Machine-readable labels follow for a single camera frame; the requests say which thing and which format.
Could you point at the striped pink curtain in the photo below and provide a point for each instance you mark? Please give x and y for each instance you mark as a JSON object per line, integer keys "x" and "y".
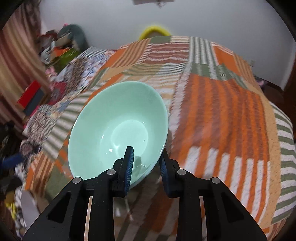
{"x": 20, "y": 62}

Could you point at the green box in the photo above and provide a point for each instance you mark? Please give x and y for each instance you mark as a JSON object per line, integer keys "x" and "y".
{"x": 65, "y": 59}

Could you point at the grey plush toy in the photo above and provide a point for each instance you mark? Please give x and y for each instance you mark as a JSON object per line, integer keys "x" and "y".
{"x": 72, "y": 35}

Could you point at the red box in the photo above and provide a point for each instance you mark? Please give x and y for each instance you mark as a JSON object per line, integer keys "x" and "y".
{"x": 33, "y": 90}

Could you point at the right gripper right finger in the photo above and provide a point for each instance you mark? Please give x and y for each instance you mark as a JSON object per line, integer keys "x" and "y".
{"x": 168, "y": 169}

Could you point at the wall-mounted black monitor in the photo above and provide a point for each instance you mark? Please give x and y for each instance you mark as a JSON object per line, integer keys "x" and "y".
{"x": 157, "y": 2}

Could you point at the mint green bowl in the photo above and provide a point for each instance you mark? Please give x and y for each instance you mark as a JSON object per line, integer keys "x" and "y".
{"x": 125, "y": 114}

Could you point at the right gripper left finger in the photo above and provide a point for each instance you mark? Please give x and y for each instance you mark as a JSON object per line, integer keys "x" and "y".
{"x": 123, "y": 168}

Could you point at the patterned bed quilt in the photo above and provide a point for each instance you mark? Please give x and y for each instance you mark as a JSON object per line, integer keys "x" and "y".
{"x": 57, "y": 97}

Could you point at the striped patchwork tablecloth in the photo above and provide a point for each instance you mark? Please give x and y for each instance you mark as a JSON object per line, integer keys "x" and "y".
{"x": 220, "y": 123}

